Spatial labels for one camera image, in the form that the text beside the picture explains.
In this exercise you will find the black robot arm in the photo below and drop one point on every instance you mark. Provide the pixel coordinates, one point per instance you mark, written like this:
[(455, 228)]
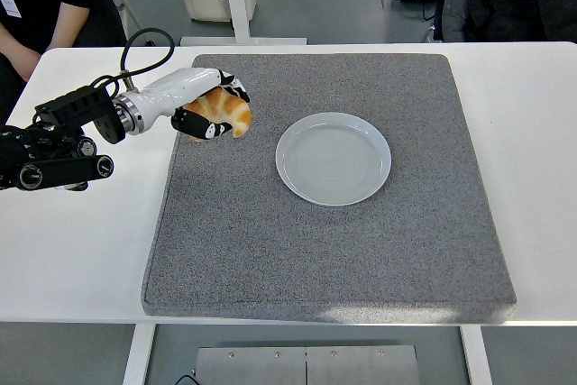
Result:
[(67, 107)]

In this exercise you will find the grey metal plate with screws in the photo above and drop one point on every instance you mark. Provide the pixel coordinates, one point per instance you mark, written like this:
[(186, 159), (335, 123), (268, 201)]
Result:
[(306, 364)]

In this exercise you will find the golden croissant bread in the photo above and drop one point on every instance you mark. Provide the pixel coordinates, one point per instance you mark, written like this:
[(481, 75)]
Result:
[(227, 107)]

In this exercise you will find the grey speckled mat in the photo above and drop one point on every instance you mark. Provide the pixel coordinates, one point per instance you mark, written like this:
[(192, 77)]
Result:
[(315, 259)]

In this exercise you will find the round grey plate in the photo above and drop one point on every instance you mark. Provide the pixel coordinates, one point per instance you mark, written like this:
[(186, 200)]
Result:
[(333, 159)]

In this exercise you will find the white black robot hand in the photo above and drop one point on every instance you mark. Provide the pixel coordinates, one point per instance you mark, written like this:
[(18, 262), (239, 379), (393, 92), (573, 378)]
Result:
[(180, 87)]

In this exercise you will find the white table leg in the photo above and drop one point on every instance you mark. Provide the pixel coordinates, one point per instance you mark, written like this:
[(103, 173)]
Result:
[(137, 358), (478, 358)]

